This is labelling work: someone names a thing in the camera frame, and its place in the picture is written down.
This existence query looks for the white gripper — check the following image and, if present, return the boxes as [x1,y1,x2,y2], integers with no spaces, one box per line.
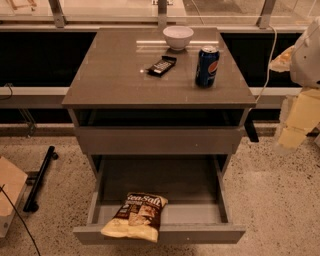
[269,16,320,149]

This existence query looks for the brown sea salt chip bag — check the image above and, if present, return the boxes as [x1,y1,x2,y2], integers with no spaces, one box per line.
[101,192,168,243]

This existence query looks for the grey drawer cabinet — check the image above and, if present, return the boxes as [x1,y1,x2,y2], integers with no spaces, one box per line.
[61,27,258,179]

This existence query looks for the closed grey top drawer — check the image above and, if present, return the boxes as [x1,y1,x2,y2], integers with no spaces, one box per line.
[75,127,243,155]

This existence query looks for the blue Pepsi can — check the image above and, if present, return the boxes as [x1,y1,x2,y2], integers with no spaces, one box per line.
[195,45,220,88]

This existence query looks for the white ceramic bowl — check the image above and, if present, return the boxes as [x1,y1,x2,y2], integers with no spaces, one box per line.
[163,26,194,51]

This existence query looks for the metal window railing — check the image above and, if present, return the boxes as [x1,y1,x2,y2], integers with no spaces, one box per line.
[0,0,320,33]

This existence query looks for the black metal bar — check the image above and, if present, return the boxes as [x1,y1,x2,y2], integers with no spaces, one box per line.
[23,146,59,212]

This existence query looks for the cardboard box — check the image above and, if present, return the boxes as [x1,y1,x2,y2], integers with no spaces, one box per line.
[0,156,27,238]

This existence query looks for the white cable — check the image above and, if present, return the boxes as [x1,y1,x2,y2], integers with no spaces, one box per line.
[254,24,278,103]

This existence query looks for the black cable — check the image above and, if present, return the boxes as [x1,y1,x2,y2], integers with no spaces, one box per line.
[0,183,42,256]

